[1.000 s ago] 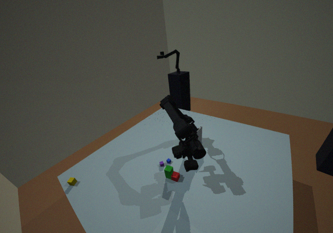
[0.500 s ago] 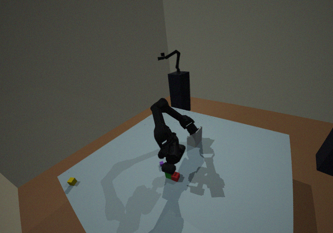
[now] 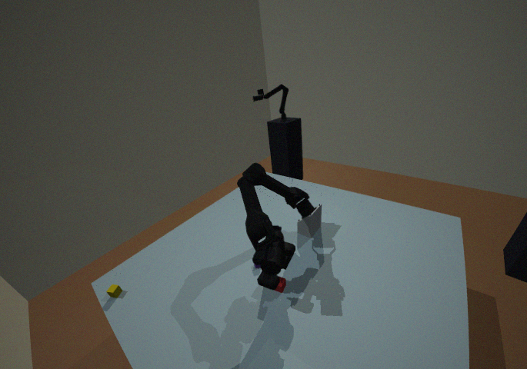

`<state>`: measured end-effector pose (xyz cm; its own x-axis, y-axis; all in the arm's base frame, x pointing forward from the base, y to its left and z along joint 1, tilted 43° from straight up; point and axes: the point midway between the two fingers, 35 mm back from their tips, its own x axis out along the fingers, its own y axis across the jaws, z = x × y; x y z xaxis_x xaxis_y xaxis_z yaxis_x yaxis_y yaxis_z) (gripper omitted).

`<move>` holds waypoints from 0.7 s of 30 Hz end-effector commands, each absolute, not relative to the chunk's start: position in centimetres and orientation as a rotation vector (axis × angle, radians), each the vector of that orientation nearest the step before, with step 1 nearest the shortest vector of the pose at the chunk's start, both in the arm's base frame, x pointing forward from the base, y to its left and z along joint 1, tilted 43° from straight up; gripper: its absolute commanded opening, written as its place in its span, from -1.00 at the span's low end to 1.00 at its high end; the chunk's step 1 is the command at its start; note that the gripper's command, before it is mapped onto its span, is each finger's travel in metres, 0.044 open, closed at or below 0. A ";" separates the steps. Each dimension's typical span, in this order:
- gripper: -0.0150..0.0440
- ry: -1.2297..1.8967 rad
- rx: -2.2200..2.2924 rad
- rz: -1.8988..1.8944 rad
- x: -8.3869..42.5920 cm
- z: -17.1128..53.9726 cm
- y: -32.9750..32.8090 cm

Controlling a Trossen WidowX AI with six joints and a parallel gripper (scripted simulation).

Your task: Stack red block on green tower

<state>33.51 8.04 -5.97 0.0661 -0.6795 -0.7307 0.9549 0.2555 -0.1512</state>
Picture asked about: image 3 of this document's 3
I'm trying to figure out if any small yellow block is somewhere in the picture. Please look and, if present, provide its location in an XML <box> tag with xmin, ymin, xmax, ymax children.
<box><xmin>106</xmin><ymin>284</ymin><xmax>122</xmax><ymax>298</ymax></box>

